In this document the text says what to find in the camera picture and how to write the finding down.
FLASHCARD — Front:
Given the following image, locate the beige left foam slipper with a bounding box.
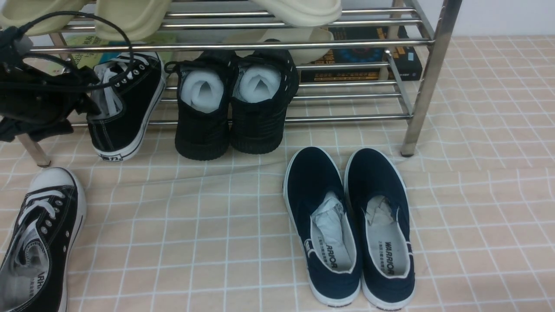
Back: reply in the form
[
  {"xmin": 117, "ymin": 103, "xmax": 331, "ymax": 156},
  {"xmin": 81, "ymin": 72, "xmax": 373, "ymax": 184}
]
[{"xmin": 0, "ymin": 0, "xmax": 89, "ymax": 36}]

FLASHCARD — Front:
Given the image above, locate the black box behind rack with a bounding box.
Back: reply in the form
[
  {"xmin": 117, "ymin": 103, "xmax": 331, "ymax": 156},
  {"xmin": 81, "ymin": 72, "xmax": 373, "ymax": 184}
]
[{"xmin": 299, "ymin": 26, "xmax": 423, "ymax": 83}]

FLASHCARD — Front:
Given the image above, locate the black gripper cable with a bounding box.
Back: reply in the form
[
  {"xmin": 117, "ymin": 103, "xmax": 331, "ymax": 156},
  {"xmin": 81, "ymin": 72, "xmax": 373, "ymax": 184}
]
[{"xmin": 0, "ymin": 11, "xmax": 135, "ymax": 92}]

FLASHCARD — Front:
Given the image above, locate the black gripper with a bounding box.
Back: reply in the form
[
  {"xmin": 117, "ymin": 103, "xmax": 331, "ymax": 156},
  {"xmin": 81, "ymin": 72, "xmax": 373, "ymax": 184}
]
[{"xmin": 0, "ymin": 26, "xmax": 100, "ymax": 142}]

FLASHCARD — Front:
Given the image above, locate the navy right slip-on shoe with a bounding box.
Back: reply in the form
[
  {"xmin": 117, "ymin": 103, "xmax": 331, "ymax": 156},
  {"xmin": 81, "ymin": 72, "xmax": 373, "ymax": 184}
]
[{"xmin": 344, "ymin": 148, "xmax": 415, "ymax": 311}]

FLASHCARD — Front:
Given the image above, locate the cream right foam slipper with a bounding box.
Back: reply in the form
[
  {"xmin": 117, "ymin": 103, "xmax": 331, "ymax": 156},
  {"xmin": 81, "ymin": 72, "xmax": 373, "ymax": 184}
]
[{"xmin": 252, "ymin": 0, "xmax": 343, "ymax": 27}]

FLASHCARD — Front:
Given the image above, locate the beige foam slipper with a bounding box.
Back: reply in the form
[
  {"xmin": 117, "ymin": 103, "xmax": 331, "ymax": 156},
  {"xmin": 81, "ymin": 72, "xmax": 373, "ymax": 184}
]
[
  {"xmin": 95, "ymin": 0, "xmax": 172, "ymax": 41},
  {"xmin": 0, "ymin": 0, "xmax": 89, "ymax": 36}
]

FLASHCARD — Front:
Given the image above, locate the black white canvas sneaker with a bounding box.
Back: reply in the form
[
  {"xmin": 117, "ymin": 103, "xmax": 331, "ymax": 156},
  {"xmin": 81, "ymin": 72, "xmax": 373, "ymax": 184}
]
[
  {"xmin": 0, "ymin": 167, "xmax": 87, "ymax": 312},
  {"xmin": 87, "ymin": 52, "xmax": 167, "ymax": 162}
]

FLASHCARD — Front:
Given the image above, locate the silver metal shoe rack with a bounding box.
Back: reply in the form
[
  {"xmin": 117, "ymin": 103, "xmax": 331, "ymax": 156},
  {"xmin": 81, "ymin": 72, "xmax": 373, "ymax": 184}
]
[{"xmin": 16, "ymin": 0, "xmax": 462, "ymax": 168}]

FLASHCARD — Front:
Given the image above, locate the black knit shoe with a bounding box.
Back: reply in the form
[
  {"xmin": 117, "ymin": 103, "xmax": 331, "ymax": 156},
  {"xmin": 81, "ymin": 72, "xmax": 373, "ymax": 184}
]
[
  {"xmin": 164, "ymin": 51, "xmax": 237, "ymax": 161},
  {"xmin": 230, "ymin": 49, "xmax": 299, "ymax": 154}
]

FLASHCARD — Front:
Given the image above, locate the navy slip-on shoe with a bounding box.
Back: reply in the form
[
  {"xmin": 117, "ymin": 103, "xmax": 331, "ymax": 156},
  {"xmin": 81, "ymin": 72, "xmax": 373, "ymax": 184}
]
[
  {"xmin": 283, "ymin": 146, "xmax": 362, "ymax": 307},
  {"xmin": 344, "ymin": 148, "xmax": 415, "ymax": 311}
]

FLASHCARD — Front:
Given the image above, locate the black right knit shoe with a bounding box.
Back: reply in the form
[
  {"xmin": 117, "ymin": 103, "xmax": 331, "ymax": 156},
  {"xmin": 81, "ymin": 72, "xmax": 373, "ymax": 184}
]
[{"xmin": 230, "ymin": 49, "xmax": 299, "ymax": 154}]

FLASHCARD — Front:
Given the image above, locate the checkered beige tablecloth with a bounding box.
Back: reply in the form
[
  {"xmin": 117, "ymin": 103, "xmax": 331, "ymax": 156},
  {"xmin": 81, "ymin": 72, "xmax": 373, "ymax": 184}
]
[{"xmin": 0, "ymin": 36, "xmax": 555, "ymax": 312}]

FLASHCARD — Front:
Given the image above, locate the black left knit shoe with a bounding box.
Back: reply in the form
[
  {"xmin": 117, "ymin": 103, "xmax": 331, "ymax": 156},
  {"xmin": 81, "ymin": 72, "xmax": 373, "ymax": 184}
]
[{"xmin": 164, "ymin": 51, "xmax": 237, "ymax": 161}]

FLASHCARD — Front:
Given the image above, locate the navy left slip-on shoe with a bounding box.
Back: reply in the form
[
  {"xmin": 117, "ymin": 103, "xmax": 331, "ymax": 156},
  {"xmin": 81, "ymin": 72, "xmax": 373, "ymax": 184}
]
[{"xmin": 283, "ymin": 146, "xmax": 362, "ymax": 307}]

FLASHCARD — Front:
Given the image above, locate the beige middle foam slipper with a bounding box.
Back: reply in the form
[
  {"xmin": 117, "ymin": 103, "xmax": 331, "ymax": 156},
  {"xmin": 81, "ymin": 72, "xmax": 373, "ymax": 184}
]
[{"xmin": 95, "ymin": 0, "xmax": 172, "ymax": 41}]

